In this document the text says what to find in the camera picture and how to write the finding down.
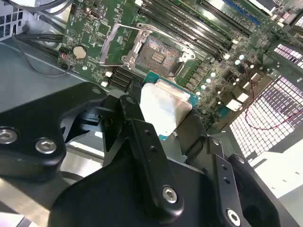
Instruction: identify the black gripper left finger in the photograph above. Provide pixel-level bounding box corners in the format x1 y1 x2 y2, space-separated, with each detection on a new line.
0 79 185 221

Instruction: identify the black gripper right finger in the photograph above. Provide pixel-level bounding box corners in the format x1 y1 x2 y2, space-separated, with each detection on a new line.
175 110 282 227

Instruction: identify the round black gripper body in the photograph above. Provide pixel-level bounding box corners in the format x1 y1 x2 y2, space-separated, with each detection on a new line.
50 151 224 227

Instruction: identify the silver-topped CPU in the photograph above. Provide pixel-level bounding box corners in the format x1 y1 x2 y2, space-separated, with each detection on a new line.
139 70 201 142

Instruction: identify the metal socket cover frame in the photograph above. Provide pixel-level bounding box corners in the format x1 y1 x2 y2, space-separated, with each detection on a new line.
98 23 153 70

